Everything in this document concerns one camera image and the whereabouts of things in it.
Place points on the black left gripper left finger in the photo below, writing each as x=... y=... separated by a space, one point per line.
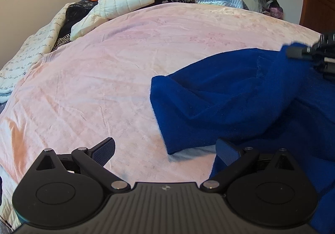
x=63 y=190

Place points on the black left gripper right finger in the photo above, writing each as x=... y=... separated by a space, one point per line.
x=262 y=190

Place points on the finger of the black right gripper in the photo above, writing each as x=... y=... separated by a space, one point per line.
x=302 y=53

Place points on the blue beaded sweater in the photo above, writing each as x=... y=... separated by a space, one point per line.
x=253 y=98

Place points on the purple patterned garment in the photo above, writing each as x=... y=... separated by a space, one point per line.
x=274 y=12

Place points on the pink floral bed sheet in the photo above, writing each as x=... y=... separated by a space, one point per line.
x=98 y=86

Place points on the script print white quilt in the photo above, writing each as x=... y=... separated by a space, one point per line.
x=31 y=51

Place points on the white quilted jacket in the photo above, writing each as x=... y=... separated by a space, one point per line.
x=104 y=11

